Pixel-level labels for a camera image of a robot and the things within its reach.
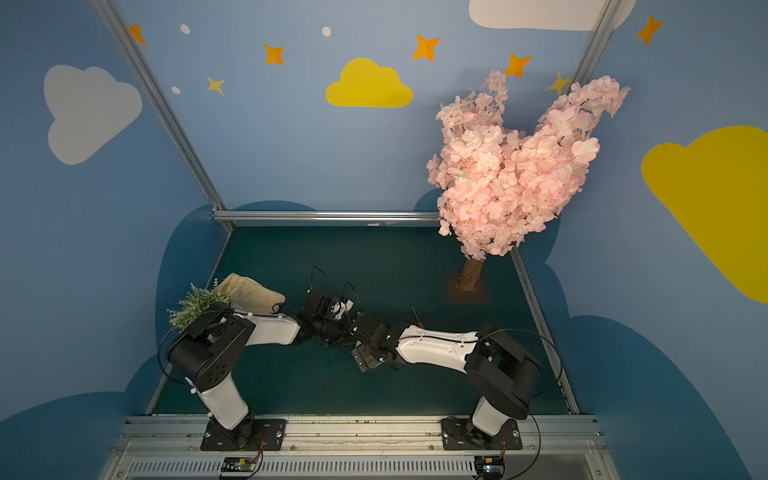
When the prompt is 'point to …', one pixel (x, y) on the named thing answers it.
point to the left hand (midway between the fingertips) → (369, 332)
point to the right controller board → (489, 467)
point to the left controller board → (238, 464)
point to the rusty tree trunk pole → (471, 273)
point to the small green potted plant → (195, 301)
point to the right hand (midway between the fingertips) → (374, 343)
